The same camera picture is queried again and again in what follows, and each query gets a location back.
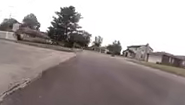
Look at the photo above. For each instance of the small distant house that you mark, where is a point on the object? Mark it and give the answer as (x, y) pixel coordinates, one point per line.
(100, 49)

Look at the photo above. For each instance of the thin distant tree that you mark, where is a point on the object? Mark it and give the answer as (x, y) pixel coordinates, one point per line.
(98, 40)

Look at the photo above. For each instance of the dark tree by road end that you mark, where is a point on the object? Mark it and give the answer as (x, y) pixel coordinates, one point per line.
(115, 47)

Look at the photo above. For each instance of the grey asphalt road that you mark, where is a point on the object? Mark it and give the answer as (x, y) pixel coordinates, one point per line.
(110, 87)

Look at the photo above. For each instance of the large dark tree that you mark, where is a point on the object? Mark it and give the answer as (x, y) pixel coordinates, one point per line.
(65, 25)

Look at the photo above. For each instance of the grass lawn strip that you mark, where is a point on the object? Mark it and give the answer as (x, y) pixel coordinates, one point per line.
(47, 45)

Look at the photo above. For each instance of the two-storey grey house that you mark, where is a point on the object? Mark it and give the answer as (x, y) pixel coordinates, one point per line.
(140, 52)

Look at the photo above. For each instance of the round dark tree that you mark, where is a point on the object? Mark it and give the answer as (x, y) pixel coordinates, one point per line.
(31, 20)

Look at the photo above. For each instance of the brick house with white garage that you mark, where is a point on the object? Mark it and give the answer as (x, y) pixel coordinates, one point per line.
(18, 33)

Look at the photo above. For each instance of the pale concrete driveway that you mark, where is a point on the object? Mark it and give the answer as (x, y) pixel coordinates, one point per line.
(9, 59)

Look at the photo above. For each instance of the low brick house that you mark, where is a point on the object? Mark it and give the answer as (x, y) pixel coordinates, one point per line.
(176, 60)

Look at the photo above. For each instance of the grass verge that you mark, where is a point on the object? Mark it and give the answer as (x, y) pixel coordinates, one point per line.
(175, 70)

